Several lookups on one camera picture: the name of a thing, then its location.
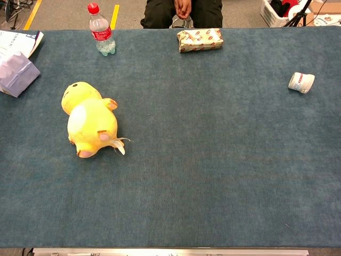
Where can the yellow plush toy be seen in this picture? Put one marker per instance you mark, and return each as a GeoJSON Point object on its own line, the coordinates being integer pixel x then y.
{"type": "Point", "coordinates": [92, 121]}

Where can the blue table cloth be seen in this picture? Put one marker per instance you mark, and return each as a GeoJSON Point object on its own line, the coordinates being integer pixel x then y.
{"type": "Point", "coordinates": [170, 160]}

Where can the gold red-printed snack pack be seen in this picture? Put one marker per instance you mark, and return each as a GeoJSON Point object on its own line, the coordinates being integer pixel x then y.
{"type": "Point", "coordinates": [199, 40]}

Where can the seated person in black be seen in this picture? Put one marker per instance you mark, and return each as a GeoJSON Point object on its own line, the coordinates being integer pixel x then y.
{"type": "Point", "coordinates": [183, 12]}

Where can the clear plastic water bottle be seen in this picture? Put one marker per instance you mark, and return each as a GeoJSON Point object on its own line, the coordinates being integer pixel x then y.
{"type": "Point", "coordinates": [102, 32]}

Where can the small white jar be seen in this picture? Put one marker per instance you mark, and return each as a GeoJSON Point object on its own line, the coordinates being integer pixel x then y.
{"type": "Point", "coordinates": [301, 83]}

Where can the white plastic basket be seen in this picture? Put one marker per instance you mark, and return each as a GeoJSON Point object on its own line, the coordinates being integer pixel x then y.
{"type": "Point", "coordinates": [275, 13]}

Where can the lavender tissue pack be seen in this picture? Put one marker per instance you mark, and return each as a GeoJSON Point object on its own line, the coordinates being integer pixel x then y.
{"type": "Point", "coordinates": [16, 74]}

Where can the black tripod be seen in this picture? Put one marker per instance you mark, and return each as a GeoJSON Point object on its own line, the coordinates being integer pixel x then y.
{"type": "Point", "coordinates": [299, 14]}

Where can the white printed snack bag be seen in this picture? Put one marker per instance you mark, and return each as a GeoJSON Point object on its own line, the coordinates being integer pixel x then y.
{"type": "Point", "coordinates": [17, 41]}

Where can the cardboard box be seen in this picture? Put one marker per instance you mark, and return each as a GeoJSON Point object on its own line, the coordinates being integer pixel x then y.
{"type": "Point", "coordinates": [323, 13]}

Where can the aluminium rail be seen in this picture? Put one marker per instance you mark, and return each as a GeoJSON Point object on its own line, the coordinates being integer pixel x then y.
{"type": "Point", "coordinates": [170, 252]}

